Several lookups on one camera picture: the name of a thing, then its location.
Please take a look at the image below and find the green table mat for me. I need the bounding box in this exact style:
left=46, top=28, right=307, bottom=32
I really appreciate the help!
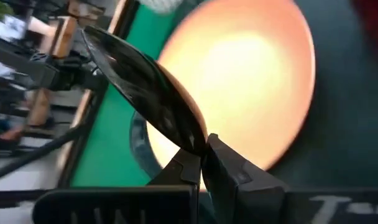
left=70, top=2, right=177, bottom=187

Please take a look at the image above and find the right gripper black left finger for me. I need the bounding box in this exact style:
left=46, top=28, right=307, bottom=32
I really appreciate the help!
left=32, top=148, right=202, bottom=224

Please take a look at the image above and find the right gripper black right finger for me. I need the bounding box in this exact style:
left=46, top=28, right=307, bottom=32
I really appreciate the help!
left=201, top=133, right=378, bottom=224

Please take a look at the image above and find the peach round plate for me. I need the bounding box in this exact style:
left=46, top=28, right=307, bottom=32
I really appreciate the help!
left=147, top=0, right=316, bottom=191

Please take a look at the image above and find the black metal table frame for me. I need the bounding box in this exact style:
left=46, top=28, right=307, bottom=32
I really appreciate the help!
left=0, top=0, right=140, bottom=209

